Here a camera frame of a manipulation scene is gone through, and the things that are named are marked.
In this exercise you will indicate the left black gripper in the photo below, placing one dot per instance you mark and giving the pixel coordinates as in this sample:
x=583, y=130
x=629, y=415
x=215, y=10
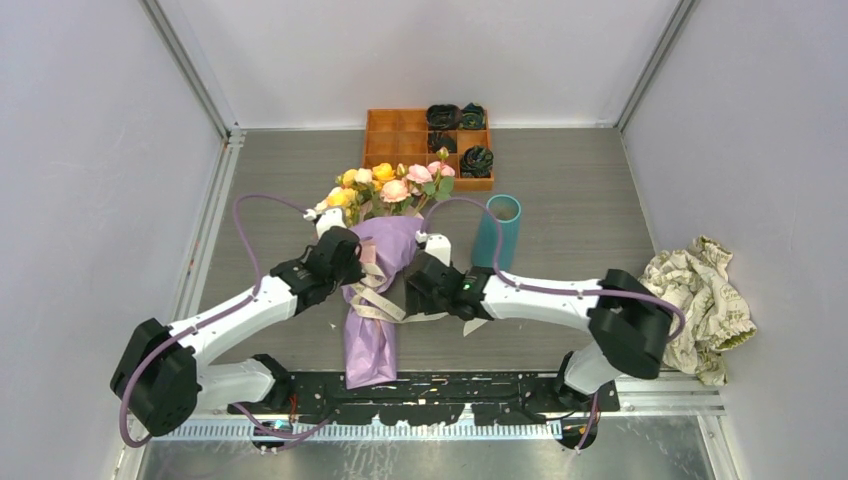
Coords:
x=355, y=272

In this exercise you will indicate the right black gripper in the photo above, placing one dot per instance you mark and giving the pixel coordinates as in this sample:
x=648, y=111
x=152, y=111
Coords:
x=423, y=305

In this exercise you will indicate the cream ribbon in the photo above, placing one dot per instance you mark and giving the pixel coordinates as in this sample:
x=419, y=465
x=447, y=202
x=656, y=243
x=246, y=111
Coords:
x=368, y=303

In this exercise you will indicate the purple wrapping paper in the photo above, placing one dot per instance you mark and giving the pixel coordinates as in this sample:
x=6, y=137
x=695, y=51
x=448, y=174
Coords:
x=370, y=347

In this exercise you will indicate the yellow pink flower bunch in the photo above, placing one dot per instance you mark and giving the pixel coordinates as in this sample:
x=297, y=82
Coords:
x=387, y=189

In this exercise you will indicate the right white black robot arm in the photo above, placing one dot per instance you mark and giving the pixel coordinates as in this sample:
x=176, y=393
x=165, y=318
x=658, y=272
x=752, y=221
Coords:
x=629, y=330

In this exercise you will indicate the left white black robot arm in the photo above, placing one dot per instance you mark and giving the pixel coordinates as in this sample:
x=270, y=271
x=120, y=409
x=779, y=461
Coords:
x=167, y=373

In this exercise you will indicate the teal vase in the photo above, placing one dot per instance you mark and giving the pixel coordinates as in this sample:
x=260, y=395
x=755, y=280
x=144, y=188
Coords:
x=507, y=212

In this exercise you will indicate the dark rolled cloth front-right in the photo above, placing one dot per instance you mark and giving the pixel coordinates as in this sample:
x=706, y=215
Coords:
x=476, y=162

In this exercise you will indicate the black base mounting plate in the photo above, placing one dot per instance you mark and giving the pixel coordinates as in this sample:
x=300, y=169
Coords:
x=493, y=398

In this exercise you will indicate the orange compartment tray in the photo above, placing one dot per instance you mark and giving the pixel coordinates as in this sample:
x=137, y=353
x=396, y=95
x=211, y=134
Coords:
x=399, y=135

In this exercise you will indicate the dark rolled cloth middle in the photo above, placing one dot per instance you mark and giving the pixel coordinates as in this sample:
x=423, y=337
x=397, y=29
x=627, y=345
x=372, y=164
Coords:
x=438, y=140

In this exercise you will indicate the dark rolled cloth back-left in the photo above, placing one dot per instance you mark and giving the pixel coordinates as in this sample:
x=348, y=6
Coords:
x=442, y=117

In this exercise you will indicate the dark rolled cloth back-right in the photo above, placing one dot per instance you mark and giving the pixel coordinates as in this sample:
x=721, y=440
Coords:
x=473, y=117

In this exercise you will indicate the crumpled cream patterned cloth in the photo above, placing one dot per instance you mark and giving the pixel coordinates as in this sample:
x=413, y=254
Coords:
x=718, y=318

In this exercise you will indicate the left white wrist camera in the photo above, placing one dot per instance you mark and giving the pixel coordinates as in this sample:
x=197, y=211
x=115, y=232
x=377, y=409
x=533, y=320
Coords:
x=325, y=220

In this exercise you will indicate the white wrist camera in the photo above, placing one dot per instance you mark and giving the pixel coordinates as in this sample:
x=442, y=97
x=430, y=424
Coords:
x=325, y=220
x=436, y=245

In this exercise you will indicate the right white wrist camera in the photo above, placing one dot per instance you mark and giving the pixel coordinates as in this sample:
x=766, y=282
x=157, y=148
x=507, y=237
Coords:
x=436, y=245

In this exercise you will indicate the aluminium front rail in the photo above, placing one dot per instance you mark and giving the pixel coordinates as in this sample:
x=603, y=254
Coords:
x=668, y=396

